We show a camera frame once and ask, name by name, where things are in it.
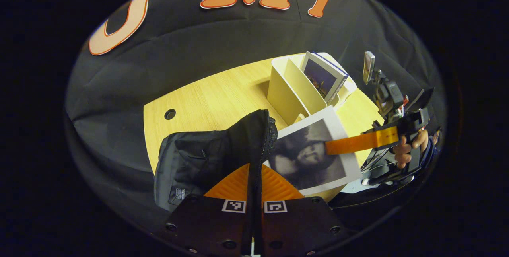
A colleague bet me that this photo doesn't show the grey portrait cover book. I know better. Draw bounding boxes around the grey portrait cover book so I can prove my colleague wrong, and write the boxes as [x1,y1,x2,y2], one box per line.
[262,106,363,197]

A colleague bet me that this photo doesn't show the black schoolbag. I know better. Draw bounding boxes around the black schoolbag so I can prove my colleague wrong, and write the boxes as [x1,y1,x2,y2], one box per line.
[153,109,279,213]

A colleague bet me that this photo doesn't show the white bookshelf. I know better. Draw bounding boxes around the white bookshelf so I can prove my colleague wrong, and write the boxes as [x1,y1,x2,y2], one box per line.
[266,52,357,127]

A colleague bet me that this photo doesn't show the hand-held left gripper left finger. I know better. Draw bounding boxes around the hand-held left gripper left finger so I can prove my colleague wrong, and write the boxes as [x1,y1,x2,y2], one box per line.
[164,164,256,257]

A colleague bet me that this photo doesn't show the dark blue cover book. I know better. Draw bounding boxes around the dark blue cover book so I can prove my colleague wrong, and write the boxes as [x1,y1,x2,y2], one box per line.
[300,51,350,103]

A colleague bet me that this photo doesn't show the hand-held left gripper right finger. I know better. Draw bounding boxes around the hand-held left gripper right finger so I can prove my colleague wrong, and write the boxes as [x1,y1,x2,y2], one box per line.
[258,164,354,257]

